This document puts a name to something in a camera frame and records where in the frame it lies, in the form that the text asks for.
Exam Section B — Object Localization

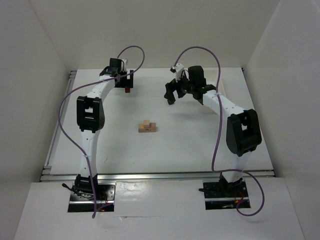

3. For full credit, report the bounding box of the white plastic bin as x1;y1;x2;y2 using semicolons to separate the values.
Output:
199;69;229;113

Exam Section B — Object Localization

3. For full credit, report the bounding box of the long light wood block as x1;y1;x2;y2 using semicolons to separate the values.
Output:
138;124;157;133

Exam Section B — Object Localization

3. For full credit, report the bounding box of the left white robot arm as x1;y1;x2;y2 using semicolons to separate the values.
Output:
72;58;134;197

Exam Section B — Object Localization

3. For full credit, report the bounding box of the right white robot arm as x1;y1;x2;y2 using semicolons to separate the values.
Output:
164;63;262;192

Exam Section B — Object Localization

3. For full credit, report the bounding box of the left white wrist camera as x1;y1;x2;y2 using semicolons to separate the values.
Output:
121;58;128;72

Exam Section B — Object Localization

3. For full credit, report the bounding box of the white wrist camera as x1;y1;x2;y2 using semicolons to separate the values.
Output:
170;63;185;82
121;58;128;72

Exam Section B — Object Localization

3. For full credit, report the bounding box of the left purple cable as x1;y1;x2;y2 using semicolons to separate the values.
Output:
57;45;146;220

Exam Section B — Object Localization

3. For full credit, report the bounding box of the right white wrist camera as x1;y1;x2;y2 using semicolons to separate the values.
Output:
170;63;185;82

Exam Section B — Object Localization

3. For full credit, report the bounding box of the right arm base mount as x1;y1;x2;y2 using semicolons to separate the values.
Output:
198;181;251;210

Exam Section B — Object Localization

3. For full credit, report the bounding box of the aluminium front rail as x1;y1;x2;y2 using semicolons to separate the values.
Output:
39;167;275;181

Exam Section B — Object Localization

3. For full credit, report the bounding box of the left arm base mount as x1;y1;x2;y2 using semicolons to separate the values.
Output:
62;181;117;213

